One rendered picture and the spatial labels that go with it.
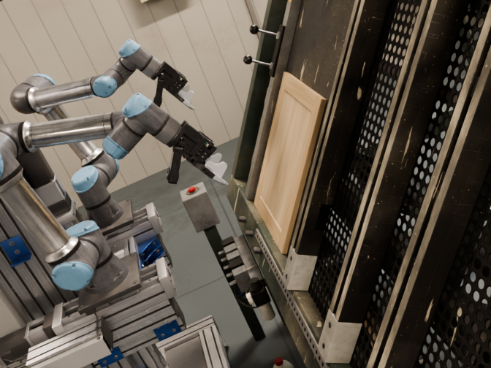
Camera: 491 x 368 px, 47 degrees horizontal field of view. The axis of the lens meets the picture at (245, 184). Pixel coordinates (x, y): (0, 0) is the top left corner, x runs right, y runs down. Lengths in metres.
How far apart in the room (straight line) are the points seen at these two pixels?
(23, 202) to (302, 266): 0.85
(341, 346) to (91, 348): 0.85
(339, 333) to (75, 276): 0.81
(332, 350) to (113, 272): 0.83
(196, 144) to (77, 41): 3.74
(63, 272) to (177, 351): 1.26
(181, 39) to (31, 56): 1.30
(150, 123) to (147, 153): 3.96
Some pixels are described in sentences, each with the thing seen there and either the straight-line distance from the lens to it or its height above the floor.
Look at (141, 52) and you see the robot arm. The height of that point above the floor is 1.63.
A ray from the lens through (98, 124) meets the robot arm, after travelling 1.74.
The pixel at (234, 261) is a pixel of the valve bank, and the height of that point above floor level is 0.76.
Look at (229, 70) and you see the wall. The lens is 5.42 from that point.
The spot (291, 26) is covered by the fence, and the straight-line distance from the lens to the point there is 2.27.
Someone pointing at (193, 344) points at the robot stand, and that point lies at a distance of 2.94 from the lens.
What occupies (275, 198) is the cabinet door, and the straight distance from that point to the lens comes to 2.15.
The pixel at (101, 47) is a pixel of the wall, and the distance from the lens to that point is 5.27.
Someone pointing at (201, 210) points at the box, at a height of 0.85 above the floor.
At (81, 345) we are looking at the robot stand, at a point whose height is 0.95.
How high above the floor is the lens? 2.01
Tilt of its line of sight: 26 degrees down
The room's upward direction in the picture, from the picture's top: 22 degrees counter-clockwise
